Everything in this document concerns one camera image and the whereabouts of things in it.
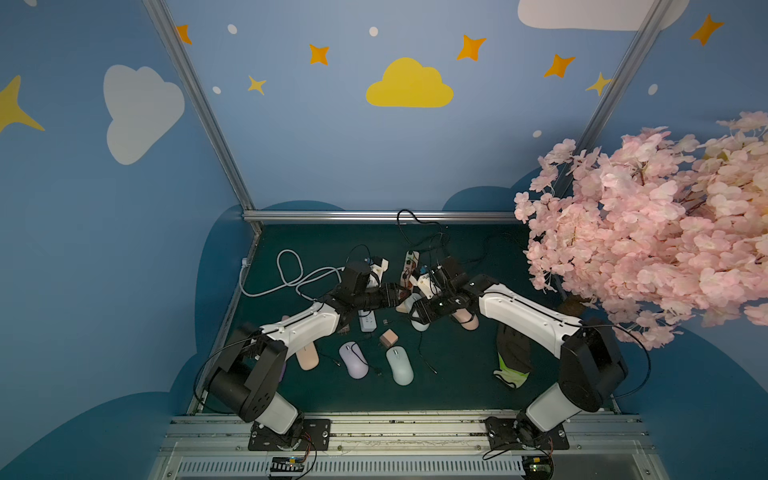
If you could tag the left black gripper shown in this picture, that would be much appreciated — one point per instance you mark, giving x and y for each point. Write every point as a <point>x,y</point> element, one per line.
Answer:
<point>383,294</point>

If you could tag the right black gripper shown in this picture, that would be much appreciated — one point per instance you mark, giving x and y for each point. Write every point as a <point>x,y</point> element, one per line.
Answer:
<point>429,306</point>

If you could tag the white power strip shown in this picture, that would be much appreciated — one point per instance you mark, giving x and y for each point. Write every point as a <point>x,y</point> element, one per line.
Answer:
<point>367,321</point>

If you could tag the cream red power strip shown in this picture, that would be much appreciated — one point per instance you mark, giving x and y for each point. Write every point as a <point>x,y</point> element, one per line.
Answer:
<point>410,269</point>

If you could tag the purple wireless mouse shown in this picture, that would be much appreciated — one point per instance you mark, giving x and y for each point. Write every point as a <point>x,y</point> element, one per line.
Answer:
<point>354,360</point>

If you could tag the light green wireless mouse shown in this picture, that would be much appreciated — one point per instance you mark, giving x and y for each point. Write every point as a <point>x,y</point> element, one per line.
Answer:
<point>400,365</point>

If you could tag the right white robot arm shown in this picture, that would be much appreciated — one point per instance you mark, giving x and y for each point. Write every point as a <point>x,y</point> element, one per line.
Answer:
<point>591,365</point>

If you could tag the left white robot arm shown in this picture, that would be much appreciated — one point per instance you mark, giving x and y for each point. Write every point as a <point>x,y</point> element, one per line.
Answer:
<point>245,376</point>

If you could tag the black green work glove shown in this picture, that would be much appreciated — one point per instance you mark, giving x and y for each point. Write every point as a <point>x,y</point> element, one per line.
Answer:
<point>514,357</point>

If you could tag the pink cherry blossom tree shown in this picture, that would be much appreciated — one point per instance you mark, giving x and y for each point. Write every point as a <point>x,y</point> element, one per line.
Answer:
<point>658,232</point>

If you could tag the beige pink wireless mouse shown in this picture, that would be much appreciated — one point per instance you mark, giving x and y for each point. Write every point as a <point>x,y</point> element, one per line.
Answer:
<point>308,357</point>

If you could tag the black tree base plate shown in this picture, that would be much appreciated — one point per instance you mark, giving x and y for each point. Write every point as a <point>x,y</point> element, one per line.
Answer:
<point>574,306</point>

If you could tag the aluminium frame rail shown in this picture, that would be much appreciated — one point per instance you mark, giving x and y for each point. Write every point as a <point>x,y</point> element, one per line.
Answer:
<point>377,217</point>

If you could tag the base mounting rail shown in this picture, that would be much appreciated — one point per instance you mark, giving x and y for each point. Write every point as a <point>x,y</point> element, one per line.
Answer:
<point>461,444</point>

